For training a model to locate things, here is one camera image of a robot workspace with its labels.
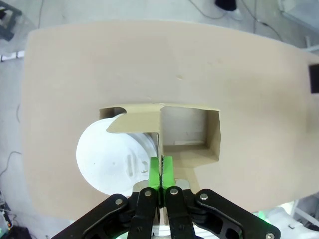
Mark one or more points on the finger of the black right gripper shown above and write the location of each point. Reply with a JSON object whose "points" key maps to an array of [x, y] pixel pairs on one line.
{"points": [[315, 78]]}

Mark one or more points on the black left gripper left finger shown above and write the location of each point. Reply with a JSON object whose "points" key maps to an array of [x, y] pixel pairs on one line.
{"points": [[154, 171]]}

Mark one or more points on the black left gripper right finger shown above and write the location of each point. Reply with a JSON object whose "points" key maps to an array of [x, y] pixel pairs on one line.
{"points": [[169, 171]]}

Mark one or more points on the brown cardboard drink carrier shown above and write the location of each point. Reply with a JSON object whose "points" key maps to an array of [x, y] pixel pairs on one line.
{"points": [[139, 119]]}

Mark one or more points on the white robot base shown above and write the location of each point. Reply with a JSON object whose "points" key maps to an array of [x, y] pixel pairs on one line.
{"points": [[289, 221]]}

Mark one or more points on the person's black white shoe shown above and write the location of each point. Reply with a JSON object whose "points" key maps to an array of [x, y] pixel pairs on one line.
{"points": [[228, 6]]}

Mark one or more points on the white power strip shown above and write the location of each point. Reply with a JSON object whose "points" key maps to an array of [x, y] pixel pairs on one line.
{"points": [[12, 56]]}

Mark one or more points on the grey floor equipment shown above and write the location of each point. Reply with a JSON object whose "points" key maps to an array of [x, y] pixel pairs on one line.
{"points": [[8, 22]]}

